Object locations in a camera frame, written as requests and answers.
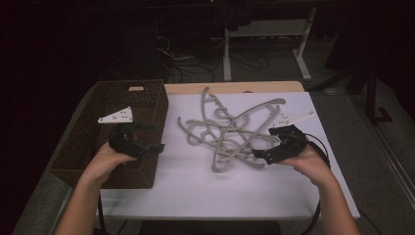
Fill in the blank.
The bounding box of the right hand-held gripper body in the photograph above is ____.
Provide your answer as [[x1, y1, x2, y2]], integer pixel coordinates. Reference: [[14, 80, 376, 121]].
[[264, 110, 317, 165]]

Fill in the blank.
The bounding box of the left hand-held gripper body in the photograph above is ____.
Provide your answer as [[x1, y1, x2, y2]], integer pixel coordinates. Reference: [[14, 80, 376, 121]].
[[97, 106, 147, 160]]

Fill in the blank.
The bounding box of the brown woven basket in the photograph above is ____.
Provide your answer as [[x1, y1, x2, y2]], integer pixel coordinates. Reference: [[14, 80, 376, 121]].
[[48, 78, 170, 190]]

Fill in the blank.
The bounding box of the grey plastic clothes hanger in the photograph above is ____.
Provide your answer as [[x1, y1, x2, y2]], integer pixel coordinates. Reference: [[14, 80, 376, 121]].
[[177, 116, 267, 170], [200, 85, 251, 132], [185, 118, 282, 155], [210, 97, 288, 174]]

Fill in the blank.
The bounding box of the person's right hand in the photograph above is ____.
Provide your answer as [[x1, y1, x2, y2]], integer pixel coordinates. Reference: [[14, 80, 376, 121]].
[[279, 144, 336, 188]]

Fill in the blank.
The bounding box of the person's left hand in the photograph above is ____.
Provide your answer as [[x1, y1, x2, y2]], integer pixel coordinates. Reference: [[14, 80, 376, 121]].
[[80, 141, 138, 188]]

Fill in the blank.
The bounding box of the white table mat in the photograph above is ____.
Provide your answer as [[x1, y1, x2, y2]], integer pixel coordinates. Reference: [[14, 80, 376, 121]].
[[97, 91, 361, 220]]

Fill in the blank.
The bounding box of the black metal stand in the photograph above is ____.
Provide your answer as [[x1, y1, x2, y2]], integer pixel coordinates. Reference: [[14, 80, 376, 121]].
[[346, 62, 394, 125]]

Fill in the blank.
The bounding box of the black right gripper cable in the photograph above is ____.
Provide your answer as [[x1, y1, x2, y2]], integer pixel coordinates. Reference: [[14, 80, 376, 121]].
[[300, 131, 332, 235]]

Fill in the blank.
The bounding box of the tangle of floor cables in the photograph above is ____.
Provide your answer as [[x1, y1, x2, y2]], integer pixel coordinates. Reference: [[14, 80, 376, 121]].
[[153, 19, 298, 84]]

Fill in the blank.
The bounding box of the white desk frame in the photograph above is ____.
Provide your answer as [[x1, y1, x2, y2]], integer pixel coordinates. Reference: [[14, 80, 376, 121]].
[[222, 6, 318, 82]]

